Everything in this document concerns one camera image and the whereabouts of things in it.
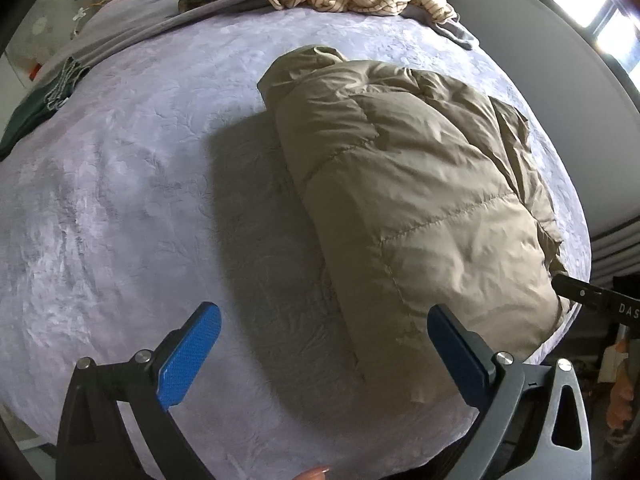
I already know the person's left hand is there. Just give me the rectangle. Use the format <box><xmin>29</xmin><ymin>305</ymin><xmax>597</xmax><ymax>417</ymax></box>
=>
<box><xmin>293</xmin><ymin>466</ymin><xmax>331</xmax><ymax>480</ymax></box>

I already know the grey bed sheet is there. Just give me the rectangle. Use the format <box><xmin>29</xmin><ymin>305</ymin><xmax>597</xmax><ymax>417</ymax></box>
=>
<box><xmin>32</xmin><ymin>0</ymin><xmax>478</xmax><ymax>90</ymax></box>

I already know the lavender embossed fleece blanket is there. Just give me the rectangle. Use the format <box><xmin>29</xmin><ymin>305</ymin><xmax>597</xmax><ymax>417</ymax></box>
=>
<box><xmin>0</xmin><ymin>6</ymin><xmax>594</xmax><ymax>480</ymax></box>

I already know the person's right hand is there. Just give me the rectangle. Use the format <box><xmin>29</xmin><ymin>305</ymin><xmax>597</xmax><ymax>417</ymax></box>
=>
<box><xmin>601</xmin><ymin>339</ymin><xmax>634</xmax><ymax>430</ymax></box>

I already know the bright window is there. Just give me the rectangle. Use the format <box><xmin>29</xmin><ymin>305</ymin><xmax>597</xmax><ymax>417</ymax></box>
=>
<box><xmin>552</xmin><ymin>0</ymin><xmax>639</xmax><ymax>79</ymax></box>

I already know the beige puffer jacket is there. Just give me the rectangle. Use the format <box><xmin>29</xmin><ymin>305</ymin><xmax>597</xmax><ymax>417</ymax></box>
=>
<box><xmin>258</xmin><ymin>46</ymin><xmax>570</xmax><ymax>405</ymax></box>

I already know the dark green cloth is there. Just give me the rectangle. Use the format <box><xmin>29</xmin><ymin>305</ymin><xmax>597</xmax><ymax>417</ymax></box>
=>
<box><xmin>0</xmin><ymin>58</ymin><xmax>90</xmax><ymax>162</ymax></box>

